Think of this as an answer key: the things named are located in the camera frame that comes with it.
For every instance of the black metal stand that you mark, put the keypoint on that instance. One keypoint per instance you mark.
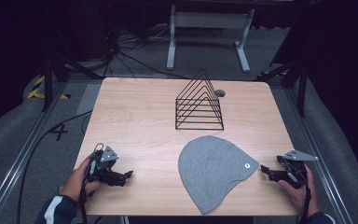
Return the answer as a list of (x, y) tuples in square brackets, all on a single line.
[(47, 81), (301, 90)]

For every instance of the grey round table grommet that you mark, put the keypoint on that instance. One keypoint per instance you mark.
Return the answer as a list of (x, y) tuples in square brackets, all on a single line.
[(220, 93)]

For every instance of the white metal desk frame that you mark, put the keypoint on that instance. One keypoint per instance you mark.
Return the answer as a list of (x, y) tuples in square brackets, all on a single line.
[(209, 20)]

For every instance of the person's right hand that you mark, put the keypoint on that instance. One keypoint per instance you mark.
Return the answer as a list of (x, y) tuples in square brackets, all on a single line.
[(300, 196)]

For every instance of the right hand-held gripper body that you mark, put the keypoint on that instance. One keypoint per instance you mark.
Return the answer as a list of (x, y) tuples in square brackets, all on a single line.
[(292, 174)]

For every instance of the person's left hand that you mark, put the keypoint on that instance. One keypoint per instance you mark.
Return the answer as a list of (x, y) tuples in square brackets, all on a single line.
[(77, 182)]

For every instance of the yellow black floor tape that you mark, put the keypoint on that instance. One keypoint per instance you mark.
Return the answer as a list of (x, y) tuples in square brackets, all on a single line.
[(35, 91)]

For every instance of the grey knit hat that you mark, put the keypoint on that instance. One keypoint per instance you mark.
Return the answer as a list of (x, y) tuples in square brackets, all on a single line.
[(213, 171)]

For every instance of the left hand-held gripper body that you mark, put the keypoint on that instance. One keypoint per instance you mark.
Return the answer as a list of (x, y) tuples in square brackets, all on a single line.
[(105, 169)]

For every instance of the aluminium floor rail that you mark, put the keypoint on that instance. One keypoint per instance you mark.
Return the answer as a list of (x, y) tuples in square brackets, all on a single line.
[(317, 146), (15, 165)]

